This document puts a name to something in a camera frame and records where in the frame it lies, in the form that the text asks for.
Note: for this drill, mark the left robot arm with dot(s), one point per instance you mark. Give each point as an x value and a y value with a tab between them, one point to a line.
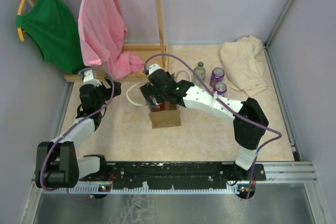
57	165

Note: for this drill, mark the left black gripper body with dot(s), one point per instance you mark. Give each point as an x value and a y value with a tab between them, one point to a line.
102	94

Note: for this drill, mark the green tank top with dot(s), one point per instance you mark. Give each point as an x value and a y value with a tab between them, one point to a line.
52	27

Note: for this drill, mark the red soda can front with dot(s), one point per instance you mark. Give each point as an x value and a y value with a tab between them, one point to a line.
158	108

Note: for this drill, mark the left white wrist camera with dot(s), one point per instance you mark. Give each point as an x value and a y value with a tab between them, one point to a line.
89	77

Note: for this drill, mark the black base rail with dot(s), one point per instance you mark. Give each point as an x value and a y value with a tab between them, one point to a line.
180	177

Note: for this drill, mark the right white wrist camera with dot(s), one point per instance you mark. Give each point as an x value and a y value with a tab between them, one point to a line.
152	68

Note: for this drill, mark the purple Fanta can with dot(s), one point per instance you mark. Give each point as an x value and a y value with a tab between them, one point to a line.
220	88

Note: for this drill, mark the wooden clothes rack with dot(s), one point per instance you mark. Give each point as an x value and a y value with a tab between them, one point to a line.
144	51

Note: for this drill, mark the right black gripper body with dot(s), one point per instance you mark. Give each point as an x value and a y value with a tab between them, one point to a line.
158	95

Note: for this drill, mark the aluminium frame rail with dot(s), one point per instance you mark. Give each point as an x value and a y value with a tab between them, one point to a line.
276	173

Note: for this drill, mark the clear green-cap bottle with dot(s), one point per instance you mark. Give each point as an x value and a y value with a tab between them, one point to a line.
200	73

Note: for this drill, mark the beige folded cloth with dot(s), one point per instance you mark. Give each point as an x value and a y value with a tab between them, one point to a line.
241	67

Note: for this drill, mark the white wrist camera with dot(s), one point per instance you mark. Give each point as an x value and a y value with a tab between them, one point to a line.
89	77
152	68

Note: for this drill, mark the pink t-shirt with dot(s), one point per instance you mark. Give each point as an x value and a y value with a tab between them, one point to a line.
102	31

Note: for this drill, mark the purple soda can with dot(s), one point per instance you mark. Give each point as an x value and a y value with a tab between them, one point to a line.
216	76

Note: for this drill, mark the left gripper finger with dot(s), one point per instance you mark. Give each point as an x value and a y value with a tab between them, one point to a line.
116	89
108	80

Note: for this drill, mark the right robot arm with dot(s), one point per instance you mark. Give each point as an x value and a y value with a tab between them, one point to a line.
248	119

